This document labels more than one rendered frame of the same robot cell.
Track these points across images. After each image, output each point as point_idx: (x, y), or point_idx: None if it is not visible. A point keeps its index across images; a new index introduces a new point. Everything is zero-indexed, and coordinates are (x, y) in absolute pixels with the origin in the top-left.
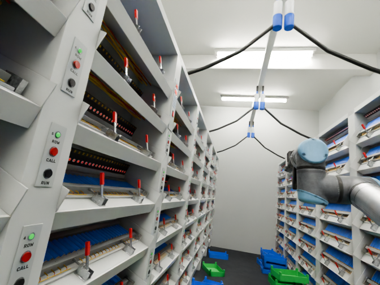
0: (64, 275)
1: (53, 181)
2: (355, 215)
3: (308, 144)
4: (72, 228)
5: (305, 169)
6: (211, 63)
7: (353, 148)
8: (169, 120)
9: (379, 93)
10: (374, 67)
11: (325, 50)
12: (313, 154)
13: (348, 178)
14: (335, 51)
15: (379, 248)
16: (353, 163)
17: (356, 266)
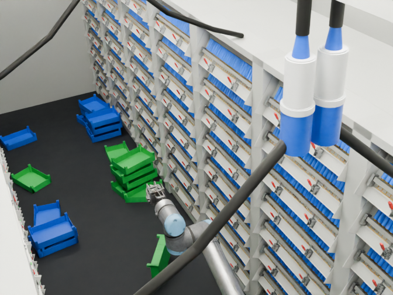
0: None
1: None
2: (199, 132)
3: (172, 226)
4: None
5: (171, 239)
6: (11, 67)
7: (196, 65)
8: (19, 215)
9: (220, 37)
10: (216, 29)
11: (164, 13)
12: (176, 231)
13: (197, 232)
14: (175, 13)
15: (217, 165)
16: (196, 85)
17: (200, 172)
